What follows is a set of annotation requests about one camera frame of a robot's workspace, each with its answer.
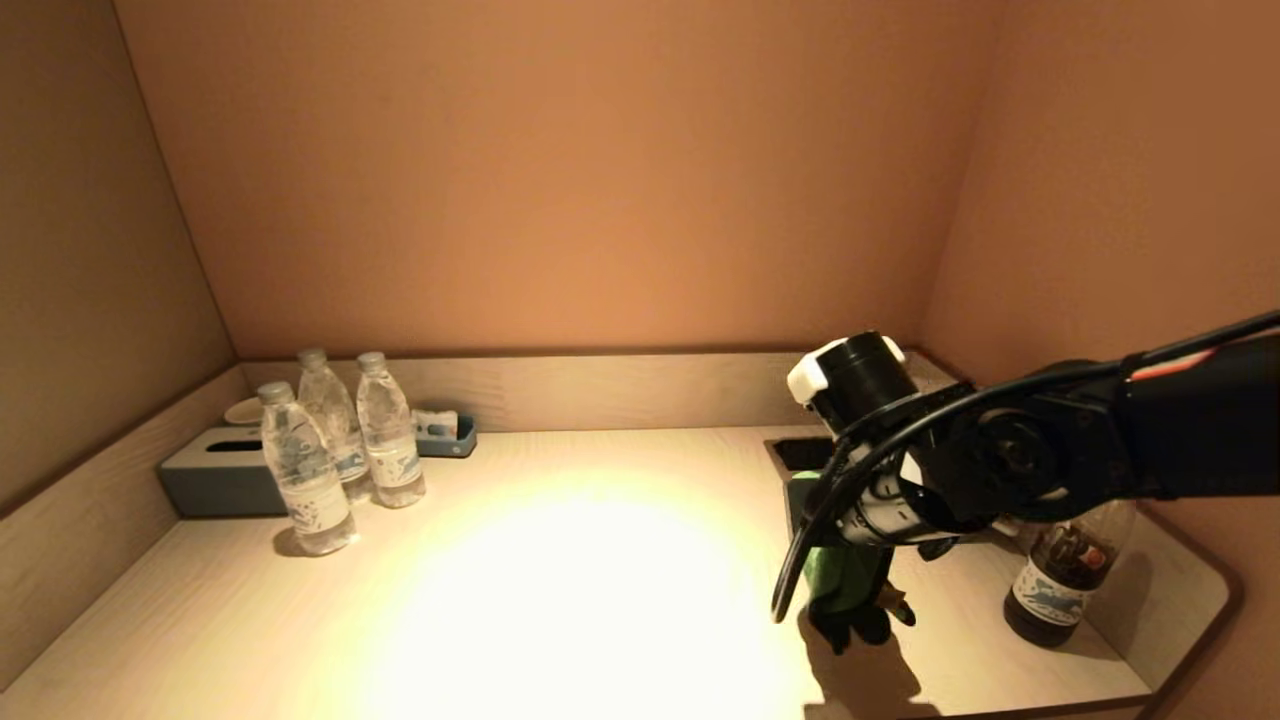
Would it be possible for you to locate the small blue tray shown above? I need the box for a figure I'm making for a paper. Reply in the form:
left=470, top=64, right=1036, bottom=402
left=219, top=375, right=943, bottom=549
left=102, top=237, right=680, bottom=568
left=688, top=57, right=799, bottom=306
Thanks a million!
left=412, top=415, right=477, bottom=459

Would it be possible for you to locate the dark tea bottle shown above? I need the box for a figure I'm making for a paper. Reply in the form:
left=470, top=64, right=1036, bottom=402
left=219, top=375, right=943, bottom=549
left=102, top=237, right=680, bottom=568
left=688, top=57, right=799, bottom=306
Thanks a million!
left=1003, top=500, right=1136, bottom=648

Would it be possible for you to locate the green cloth with black backing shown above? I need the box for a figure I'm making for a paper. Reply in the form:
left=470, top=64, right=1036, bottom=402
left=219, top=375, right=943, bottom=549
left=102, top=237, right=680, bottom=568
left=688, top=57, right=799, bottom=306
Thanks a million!
left=785, top=470, right=896, bottom=651

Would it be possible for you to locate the black cable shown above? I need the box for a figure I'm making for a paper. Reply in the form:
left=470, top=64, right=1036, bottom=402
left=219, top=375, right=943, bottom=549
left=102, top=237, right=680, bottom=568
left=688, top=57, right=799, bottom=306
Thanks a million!
left=770, top=310, right=1280, bottom=623

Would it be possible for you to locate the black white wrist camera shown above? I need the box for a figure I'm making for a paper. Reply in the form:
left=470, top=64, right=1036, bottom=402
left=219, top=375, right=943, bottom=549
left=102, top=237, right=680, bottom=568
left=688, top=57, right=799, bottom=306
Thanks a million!
left=787, top=332, right=916, bottom=421

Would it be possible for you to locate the clear water bottle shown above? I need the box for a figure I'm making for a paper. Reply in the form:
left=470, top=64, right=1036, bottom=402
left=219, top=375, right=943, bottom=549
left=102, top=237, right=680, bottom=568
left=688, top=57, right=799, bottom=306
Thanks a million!
left=295, top=348, right=373, bottom=504
left=355, top=351, right=427, bottom=509
left=257, top=382, right=358, bottom=557

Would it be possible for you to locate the blue-grey tissue box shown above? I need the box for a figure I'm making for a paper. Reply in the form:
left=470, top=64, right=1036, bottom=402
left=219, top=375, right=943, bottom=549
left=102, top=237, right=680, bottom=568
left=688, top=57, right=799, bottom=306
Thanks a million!
left=155, top=427, right=291, bottom=519

